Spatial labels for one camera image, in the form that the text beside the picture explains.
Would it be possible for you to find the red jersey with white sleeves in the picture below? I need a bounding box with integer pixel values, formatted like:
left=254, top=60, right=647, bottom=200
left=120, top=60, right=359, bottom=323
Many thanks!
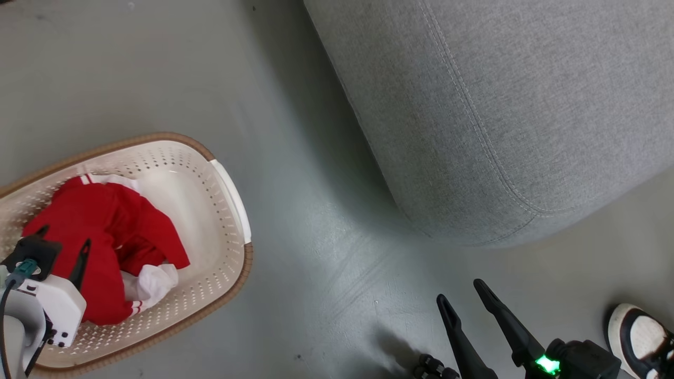
left=21, top=173, right=191, bottom=326

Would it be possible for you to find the grey fabric sofa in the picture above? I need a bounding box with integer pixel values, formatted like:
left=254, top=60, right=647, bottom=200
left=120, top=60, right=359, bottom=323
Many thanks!
left=303, top=0, right=674, bottom=248

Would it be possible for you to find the cream perforated laundry basket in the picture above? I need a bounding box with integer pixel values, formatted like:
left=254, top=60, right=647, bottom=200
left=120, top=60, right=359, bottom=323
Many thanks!
left=0, top=132, right=254, bottom=377

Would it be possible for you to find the teal left camera connector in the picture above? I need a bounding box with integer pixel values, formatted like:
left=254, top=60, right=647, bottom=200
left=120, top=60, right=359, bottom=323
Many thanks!
left=11, top=258, right=38, bottom=287

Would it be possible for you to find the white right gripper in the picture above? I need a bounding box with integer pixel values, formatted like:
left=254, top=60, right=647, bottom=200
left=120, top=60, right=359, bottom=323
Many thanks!
left=436, top=279, right=561, bottom=379

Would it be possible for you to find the white and black sneaker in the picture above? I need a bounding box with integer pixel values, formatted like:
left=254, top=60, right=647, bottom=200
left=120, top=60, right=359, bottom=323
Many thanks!
left=606, top=303, right=674, bottom=379

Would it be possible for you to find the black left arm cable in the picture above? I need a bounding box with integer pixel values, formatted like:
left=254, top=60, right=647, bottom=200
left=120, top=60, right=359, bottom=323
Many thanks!
left=0, top=279, right=19, bottom=379

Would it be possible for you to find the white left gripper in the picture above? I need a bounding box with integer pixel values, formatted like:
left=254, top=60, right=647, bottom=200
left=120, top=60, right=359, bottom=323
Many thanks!
left=16, top=225, right=92, bottom=348

